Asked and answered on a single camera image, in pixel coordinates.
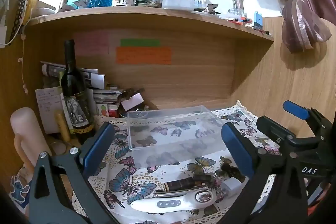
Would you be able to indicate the small white plastic block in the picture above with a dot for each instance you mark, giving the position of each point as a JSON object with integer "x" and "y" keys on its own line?
{"x": 232, "y": 186}

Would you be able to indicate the mauve striped curtain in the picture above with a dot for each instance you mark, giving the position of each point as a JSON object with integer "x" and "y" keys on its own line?
{"x": 302, "y": 3}

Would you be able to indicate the pink sticky note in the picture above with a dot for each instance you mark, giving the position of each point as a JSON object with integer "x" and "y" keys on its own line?
{"x": 92, "y": 43}

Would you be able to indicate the pink pillar candle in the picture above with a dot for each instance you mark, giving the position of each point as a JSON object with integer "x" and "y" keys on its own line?
{"x": 27, "y": 129}

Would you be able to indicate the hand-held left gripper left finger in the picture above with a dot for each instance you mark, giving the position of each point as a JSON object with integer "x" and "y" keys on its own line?
{"x": 98, "y": 146}

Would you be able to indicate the rolled printed magazine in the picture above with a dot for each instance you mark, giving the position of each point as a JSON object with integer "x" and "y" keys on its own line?
{"x": 92, "y": 78}

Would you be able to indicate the dark jar with white label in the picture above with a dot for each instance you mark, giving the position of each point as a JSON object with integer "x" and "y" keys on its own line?
{"x": 132, "y": 103}

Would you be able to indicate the wooden desk shelf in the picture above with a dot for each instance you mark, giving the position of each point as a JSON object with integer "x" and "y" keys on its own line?
{"x": 189, "y": 77}

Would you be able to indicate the stack of small cartons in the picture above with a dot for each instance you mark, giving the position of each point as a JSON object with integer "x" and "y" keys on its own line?
{"x": 107, "y": 100}

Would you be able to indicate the black lace band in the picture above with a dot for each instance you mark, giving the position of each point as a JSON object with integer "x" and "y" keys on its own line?
{"x": 19, "y": 12}

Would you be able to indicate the glass jar with metal lid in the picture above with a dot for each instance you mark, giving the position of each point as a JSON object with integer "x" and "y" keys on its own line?
{"x": 238, "y": 5}

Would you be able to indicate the butterfly print tablecloth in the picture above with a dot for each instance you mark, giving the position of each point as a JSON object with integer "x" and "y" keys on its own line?
{"x": 136, "y": 187}

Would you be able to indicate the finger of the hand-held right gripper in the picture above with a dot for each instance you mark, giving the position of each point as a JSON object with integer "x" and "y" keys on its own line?
{"x": 296, "y": 110}
{"x": 273, "y": 130}

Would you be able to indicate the blue plastic holder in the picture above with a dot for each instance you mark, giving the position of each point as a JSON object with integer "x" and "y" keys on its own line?
{"x": 258, "y": 19}

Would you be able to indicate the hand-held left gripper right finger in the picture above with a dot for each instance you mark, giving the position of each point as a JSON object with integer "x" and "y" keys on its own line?
{"x": 234, "y": 146}

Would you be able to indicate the orange pen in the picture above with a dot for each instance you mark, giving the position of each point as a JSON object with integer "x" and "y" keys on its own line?
{"x": 239, "y": 21}

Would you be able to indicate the orange sticky note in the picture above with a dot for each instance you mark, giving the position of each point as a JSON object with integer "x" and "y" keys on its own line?
{"x": 143, "y": 55}

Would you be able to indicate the clear plastic box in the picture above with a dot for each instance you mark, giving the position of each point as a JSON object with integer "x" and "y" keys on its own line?
{"x": 173, "y": 132}

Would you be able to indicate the yellow taper candle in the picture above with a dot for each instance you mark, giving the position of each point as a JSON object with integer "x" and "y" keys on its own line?
{"x": 63, "y": 127}

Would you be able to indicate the dark wine bottle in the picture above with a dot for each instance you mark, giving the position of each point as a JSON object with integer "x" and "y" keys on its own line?
{"x": 74, "y": 98}

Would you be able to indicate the green sticky note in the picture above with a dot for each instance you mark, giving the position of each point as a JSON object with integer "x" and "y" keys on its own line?
{"x": 140, "y": 42}

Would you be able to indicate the white handheld massager device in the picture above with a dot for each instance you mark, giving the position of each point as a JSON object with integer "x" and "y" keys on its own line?
{"x": 170, "y": 203}

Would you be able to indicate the white handwritten note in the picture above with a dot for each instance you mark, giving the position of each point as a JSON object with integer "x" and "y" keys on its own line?
{"x": 47, "y": 106}

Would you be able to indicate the blue cartoon sticker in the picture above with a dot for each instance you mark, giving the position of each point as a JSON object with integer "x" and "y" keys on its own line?
{"x": 19, "y": 186}

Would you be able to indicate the brown striped pen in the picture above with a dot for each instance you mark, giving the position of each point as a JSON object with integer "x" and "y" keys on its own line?
{"x": 183, "y": 183}

